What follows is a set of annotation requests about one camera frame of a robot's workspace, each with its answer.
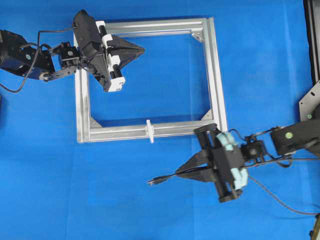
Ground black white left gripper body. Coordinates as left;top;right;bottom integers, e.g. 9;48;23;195
87;20;125;93

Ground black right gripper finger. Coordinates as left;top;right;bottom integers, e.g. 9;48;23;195
176;167;217;183
175;150;213;175

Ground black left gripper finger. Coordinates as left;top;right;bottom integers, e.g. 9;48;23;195
109;34;145;53
112;49;145;70

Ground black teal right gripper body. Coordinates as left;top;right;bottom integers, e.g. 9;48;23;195
193;123;249;203

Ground black wire with plug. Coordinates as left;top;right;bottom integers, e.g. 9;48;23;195
147;157;320;216

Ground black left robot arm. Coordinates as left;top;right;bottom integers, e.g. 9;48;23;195
0;21;145;92

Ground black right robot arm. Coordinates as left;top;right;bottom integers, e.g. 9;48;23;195
175;119;320;203

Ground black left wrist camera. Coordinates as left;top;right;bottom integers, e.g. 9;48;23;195
72;9;102;58

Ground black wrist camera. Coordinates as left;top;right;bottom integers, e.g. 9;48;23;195
211;147;245;192
72;9;102;58

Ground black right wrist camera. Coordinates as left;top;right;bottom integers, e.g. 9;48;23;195
211;147;245;192

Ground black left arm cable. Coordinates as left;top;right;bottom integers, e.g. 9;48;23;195
0;24;77;94

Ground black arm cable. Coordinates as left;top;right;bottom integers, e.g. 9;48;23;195
228;127;320;169
0;24;77;94

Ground white string loop holder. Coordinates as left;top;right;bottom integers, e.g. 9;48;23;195
145;119;155;144

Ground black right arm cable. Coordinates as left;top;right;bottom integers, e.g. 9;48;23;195
228;127;320;169

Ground aluminium extrusion square frame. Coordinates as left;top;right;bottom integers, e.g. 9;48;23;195
74;17;228;143

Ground grey metal base plate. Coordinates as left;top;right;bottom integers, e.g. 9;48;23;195
298;81;320;122

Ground black frame post right edge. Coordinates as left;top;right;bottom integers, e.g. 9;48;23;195
303;0;320;85

